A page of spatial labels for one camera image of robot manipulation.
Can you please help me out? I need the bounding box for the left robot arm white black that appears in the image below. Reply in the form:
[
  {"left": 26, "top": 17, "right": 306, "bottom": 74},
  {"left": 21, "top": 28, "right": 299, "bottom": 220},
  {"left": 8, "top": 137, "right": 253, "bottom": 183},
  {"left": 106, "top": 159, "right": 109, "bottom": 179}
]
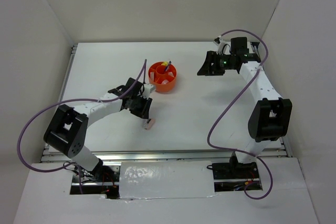
[{"left": 44, "top": 78, "right": 155, "bottom": 182}]

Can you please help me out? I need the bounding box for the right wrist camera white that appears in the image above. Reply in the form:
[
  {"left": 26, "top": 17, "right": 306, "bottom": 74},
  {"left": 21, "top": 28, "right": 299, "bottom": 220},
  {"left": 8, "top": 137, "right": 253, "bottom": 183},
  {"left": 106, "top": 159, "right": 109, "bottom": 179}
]
[{"left": 213, "top": 36, "right": 231, "bottom": 55}]

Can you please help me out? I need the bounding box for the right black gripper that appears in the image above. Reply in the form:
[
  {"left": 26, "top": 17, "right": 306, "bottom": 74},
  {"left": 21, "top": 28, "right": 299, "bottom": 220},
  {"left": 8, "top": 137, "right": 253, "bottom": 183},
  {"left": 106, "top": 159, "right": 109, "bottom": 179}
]
[{"left": 197, "top": 50, "right": 236, "bottom": 76}]

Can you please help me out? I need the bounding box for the orange round compartment organizer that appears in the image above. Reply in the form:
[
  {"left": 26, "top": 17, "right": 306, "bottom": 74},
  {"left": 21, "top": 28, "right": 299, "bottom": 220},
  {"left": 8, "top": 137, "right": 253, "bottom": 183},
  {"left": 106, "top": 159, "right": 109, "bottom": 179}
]
[{"left": 148, "top": 61, "right": 177, "bottom": 93}]

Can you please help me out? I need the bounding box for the purple cable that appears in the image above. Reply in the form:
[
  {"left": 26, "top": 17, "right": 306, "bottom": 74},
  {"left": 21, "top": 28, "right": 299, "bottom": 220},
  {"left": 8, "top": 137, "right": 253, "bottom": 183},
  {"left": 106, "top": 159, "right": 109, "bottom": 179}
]
[
  {"left": 16, "top": 59, "right": 148, "bottom": 195},
  {"left": 207, "top": 28, "right": 275, "bottom": 200}
]

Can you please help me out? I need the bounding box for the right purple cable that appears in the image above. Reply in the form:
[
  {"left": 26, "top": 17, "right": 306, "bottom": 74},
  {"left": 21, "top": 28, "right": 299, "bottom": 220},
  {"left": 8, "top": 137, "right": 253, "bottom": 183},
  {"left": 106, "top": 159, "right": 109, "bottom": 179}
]
[{"left": 207, "top": 28, "right": 275, "bottom": 200}]

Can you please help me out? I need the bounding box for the pink correction tape dispenser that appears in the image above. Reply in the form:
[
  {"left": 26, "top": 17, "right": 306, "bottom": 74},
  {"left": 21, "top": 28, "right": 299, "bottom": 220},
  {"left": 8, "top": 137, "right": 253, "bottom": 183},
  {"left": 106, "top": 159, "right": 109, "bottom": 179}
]
[{"left": 143, "top": 119, "right": 155, "bottom": 130}]

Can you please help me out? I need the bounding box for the yellow highlighter marker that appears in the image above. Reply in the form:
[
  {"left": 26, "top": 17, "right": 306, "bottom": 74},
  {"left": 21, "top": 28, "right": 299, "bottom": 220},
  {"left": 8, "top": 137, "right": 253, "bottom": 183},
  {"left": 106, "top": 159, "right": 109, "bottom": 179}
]
[{"left": 161, "top": 61, "right": 169, "bottom": 67}]

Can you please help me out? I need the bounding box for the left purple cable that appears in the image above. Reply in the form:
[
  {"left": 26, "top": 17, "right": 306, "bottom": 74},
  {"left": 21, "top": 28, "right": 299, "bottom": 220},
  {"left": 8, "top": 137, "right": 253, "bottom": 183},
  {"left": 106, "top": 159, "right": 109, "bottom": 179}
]
[{"left": 16, "top": 59, "right": 148, "bottom": 195}]

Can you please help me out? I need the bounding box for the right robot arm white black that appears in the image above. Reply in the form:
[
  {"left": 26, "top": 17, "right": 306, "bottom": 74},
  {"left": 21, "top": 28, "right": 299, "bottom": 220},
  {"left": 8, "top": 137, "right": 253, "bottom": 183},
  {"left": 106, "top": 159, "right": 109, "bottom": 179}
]
[{"left": 197, "top": 36, "right": 292, "bottom": 178}]

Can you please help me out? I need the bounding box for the clear tape roll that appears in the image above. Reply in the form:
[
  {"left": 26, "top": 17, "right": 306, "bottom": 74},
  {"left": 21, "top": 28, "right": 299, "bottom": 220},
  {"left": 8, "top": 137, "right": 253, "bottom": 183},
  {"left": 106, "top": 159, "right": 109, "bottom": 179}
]
[{"left": 161, "top": 79, "right": 170, "bottom": 85}]

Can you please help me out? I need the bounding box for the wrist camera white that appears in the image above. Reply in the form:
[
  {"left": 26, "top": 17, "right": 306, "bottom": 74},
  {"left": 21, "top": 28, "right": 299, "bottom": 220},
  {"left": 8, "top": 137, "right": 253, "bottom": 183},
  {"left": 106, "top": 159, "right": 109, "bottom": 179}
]
[
  {"left": 213, "top": 36, "right": 231, "bottom": 55},
  {"left": 142, "top": 83, "right": 156, "bottom": 97}
]

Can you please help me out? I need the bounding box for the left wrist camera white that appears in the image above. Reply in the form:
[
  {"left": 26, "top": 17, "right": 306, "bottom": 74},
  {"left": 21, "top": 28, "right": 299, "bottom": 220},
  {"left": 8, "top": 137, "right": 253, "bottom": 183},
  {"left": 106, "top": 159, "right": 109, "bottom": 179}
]
[{"left": 142, "top": 83, "right": 156, "bottom": 97}]

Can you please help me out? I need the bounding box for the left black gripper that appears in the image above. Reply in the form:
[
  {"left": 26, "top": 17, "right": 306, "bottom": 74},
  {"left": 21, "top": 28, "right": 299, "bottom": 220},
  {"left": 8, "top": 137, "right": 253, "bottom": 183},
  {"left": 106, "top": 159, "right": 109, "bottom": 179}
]
[{"left": 129, "top": 93, "right": 153, "bottom": 119}]

